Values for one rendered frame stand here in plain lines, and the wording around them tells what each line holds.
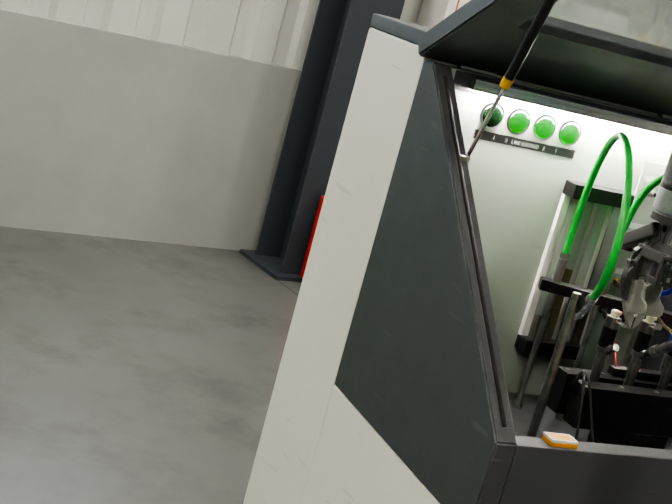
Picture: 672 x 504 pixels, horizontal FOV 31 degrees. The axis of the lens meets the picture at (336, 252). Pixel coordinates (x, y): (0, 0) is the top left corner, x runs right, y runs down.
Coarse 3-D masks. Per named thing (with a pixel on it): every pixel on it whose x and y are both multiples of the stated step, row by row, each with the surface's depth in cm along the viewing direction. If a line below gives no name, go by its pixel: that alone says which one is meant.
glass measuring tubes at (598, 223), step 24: (576, 192) 235; (600, 192) 237; (600, 216) 240; (552, 240) 240; (576, 240) 240; (600, 240) 245; (552, 264) 240; (576, 264) 244; (600, 264) 244; (528, 312) 244; (552, 312) 244; (528, 336) 244; (552, 336) 248; (576, 336) 248
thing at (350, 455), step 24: (336, 408) 236; (336, 432) 234; (360, 432) 225; (336, 456) 233; (360, 456) 223; (384, 456) 215; (312, 480) 241; (336, 480) 231; (360, 480) 222; (384, 480) 214; (408, 480) 206
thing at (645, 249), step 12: (660, 216) 205; (660, 228) 207; (648, 240) 210; (660, 240) 208; (636, 252) 210; (648, 252) 206; (660, 252) 206; (636, 264) 209; (648, 264) 208; (660, 264) 203; (648, 276) 205; (660, 276) 204
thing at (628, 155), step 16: (608, 144) 220; (624, 144) 206; (624, 160) 203; (592, 176) 227; (624, 176) 200; (624, 192) 198; (624, 208) 196; (576, 224) 232; (624, 224) 195; (560, 256) 234; (608, 272) 196
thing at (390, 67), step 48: (384, 48) 239; (384, 96) 236; (384, 144) 233; (336, 192) 250; (384, 192) 230; (336, 240) 247; (336, 288) 243; (288, 336) 262; (336, 336) 240; (288, 384) 258; (288, 432) 255; (288, 480) 251
